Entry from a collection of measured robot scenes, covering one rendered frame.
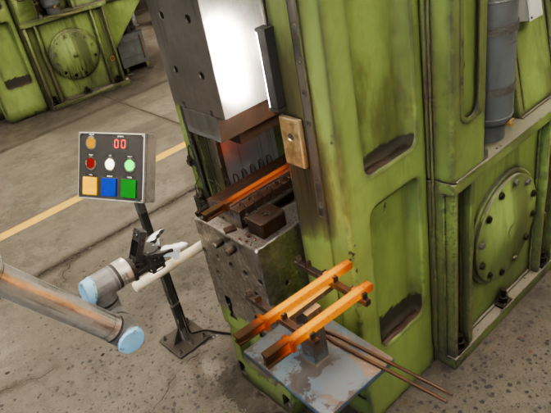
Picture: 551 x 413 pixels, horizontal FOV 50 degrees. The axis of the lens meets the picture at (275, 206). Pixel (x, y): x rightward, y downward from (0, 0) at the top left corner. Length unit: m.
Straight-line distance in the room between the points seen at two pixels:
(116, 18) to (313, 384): 5.95
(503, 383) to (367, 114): 1.38
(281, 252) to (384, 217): 0.40
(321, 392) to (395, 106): 0.96
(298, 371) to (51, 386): 1.64
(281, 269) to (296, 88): 0.70
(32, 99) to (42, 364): 4.07
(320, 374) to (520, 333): 1.33
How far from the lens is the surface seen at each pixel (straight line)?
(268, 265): 2.10
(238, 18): 1.89
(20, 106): 6.93
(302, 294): 1.76
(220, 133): 1.97
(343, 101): 1.75
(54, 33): 6.84
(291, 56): 1.77
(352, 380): 1.87
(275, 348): 1.60
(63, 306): 1.77
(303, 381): 1.89
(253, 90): 1.96
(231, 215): 2.17
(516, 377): 2.80
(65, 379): 3.24
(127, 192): 2.45
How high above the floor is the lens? 2.09
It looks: 32 degrees down
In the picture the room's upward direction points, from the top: 11 degrees counter-clockwise
